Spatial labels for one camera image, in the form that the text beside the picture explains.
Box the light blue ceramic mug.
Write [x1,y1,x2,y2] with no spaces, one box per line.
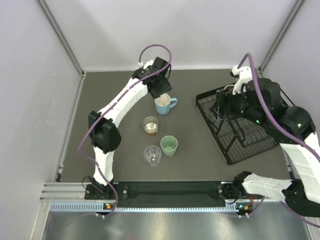
[154,93,178,115]

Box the mint green cup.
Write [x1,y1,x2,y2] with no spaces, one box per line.
[160,135,178,157]

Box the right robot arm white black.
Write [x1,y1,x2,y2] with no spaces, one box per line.
[210,78,320,218]

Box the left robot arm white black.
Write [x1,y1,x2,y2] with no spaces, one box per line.
[88,57,172,199]

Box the steel tumbler with cork base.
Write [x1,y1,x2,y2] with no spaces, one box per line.
[142,116,159,137]

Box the clear plastic glass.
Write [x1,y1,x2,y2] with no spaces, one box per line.
[143,145,162,167]

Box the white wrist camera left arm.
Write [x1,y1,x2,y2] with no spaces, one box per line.
[138,60,154,69]

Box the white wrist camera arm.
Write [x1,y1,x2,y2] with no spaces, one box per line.
[138,60,154,69]
[230,65,253,95]

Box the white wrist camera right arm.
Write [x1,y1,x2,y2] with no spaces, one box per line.
[230,65,253,95]

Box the black wire dish rack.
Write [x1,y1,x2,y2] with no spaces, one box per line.
[195,87,279,165]

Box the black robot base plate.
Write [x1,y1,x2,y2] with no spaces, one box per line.
[84,180,264,208]

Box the grey slotted cable duct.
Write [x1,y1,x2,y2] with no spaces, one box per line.
[49,201,253,213]

